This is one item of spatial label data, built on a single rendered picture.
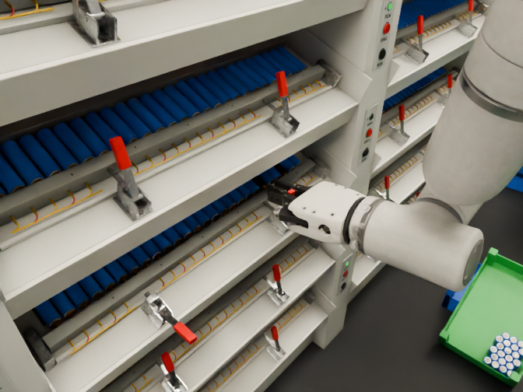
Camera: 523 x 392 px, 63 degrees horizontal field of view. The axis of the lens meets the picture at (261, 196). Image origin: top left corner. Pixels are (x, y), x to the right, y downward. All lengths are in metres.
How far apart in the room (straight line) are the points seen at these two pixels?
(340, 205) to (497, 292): 0.86
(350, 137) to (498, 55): 0.48
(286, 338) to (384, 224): 0.57
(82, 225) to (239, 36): 0.28
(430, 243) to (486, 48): 0.26
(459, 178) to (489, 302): 0.98
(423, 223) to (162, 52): 0.37
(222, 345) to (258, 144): 0.40
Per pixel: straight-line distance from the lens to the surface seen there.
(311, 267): 0.97
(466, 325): 1.38
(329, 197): 0.66
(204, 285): 0.68
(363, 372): 1.26
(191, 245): 0.68
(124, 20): 0.46
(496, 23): 0.39
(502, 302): 1.41
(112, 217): 0.51
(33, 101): 0.41
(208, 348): 0.84
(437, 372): 1.31
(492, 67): 0.39
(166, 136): 0.56
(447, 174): 0.46
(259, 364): 1.05
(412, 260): 0.58
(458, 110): 0.42
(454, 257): 0.56
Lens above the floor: 1.05
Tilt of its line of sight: 36 degrees down
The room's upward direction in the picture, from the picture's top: straight up
